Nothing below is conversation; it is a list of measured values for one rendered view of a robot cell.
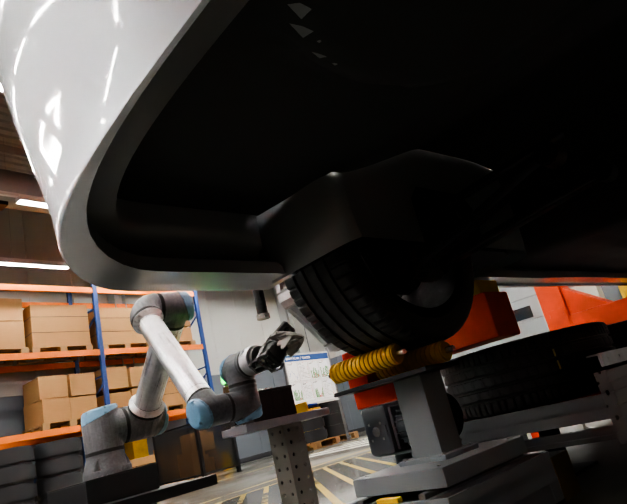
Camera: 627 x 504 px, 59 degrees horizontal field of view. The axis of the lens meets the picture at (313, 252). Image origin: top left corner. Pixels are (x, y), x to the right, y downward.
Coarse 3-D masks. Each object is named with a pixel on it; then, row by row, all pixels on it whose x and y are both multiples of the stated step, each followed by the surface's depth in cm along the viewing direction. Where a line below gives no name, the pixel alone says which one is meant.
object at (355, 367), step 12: (384, 348) 149; (396, 348) 149; (348, 360) 160; (360, 360) 155; (372, 360) 151; (384, 360) 148; (396, 360) 147; (336, 372) 161; (348, 372) 158; (360, 372) 156; (372, 372) 155
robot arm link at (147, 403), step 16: (176, 304) 211; (192, 304) 217; (176, 320) 214; (176, 336) 219; (144, 368) 226; (160, 368) 223; (144, 384) 227; (160, 384) 228; (144, 400) 230; (160, 400) 234; (144, 416) 232; (160, 416) 237; (144, 432) 235; (160, 432) 242
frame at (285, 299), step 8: (280, 288) 162; (280, 296) 162; (288, 296) 159; (400, 296) 191; (288, 304) 161; (296, 312) 162; (304, 320) 163; (312, 328) 164; (320, 336) 165; (328, 344) 166
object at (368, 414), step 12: (372, 408) 199; (384, 408) 195; (396, 408) 197; (456, 408) 188; (372, 420) 198; (384, 420) 194; (396, 420) 193; (456, 420) 186; (372, 432) 198; (384, 432) 194; (396, 432) 192; (372, 444) 197; (384, 444) 194; (396, 444) 192; (408, 444) 193; (396, 456) 200; (408, 456) 204
